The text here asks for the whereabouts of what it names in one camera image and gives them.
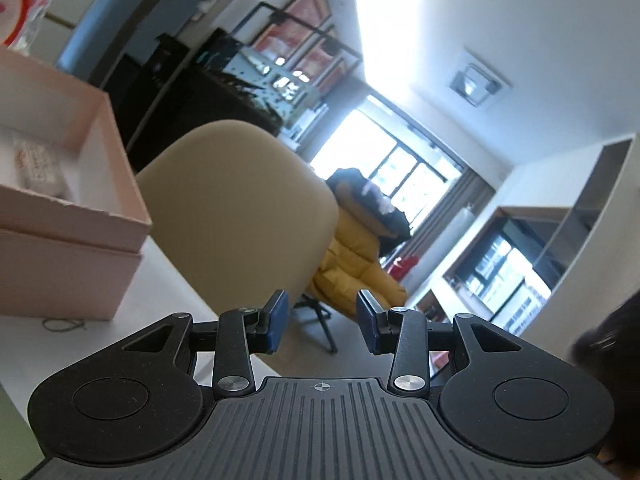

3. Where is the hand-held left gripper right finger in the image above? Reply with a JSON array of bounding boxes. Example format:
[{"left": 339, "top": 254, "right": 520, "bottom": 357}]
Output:
[{"left": 356, "top": 289, "right": 523, "bottom": 401}]

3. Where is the thin dark string loop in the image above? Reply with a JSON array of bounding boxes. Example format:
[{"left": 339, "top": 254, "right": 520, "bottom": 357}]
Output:
[{"left": 41, "top": 317, "right": 87, "bottom": 334}]

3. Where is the red framed wall picture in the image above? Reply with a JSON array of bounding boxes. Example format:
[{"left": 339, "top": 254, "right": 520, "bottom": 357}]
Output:
[
  {"left": 294, "top": 35, "right": 352, "bottom": 97},
  {"left": 250, "top": 0, "right": 335, "bottom": 56}
]

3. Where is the dark cloth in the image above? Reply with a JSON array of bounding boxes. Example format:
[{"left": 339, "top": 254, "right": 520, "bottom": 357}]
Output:
[{"left": 571, "top": 291, "right": 640, "bottom": 480}]

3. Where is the grey curtain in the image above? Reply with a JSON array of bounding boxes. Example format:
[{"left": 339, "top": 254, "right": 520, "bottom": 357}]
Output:
[{"left": 410, "top": 170, "right": 497, "bottom": 272}]

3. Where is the beige padded chair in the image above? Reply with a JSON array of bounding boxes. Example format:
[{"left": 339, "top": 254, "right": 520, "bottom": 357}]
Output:
[{"left": 135, "top": 120, "right": 340, "bottom": 322}]

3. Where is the black fish tank cabinet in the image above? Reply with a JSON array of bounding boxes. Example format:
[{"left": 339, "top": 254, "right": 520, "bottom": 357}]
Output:
[{"left": 89, "top": 32, "right": 287, "bottom": 171}]

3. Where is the ceiling vent light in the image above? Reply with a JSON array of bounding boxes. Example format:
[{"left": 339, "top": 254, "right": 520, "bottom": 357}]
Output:
[{"left": 449, "top": 47, "right": 514, "bottom": 109}]

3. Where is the bunny-face plastic bag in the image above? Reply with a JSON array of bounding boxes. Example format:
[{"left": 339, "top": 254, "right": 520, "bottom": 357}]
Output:
[{"left": 0, "top": 0, "right": 76, "bottom": 51}]

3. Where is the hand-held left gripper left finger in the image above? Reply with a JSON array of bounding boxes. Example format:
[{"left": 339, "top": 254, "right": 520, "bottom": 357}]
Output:
[{"left": 120, "top": 289, "right": 291, "bottom": 399}]

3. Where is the yellow puffer jacket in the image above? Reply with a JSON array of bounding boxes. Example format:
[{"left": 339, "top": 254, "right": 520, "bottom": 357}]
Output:
[{"left": 305, "top": 180, "right": 408, "bottom": 318}]

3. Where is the pink cardboard box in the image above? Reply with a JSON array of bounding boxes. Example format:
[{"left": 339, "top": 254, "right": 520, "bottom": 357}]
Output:
[{"left": 0, "top": 46, "right": 153, "bottom": 322}]

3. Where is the glass fish tank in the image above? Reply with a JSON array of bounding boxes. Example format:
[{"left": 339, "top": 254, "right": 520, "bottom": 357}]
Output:
[{"left": 200, "top": 29, "right": 323, "bottom": 113}]

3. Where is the large window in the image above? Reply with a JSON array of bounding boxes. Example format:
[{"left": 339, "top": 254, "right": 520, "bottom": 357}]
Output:
[{"left": 310, "top": 92, "right": 466, "bottom": 226}]

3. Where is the flat screen television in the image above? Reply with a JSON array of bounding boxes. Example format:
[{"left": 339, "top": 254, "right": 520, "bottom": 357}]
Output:
[{"left": 442, "top": 207, "right": 601, "bottom": 337}]

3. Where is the red decoration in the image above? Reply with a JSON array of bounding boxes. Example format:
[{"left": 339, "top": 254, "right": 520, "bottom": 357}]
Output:
[{"left": 389, "top": 255, "right": 419, "bottom": 281}]

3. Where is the black swivel chair base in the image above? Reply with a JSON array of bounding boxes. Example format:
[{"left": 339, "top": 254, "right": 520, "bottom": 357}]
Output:
[{"left": 292, "top": 294, "right": 339, "bottom": 356}]

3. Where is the dark blue jacket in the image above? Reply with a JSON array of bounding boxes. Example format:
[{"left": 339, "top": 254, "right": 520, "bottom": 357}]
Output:
[{"left": 325, "top": 167, "right": 415, "bottom": 241}]

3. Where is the white red-print snack packet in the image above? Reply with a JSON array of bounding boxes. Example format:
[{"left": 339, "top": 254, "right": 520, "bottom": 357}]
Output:
[{"left": 10, "top": 135, "right": 69, "bottom": 196}]

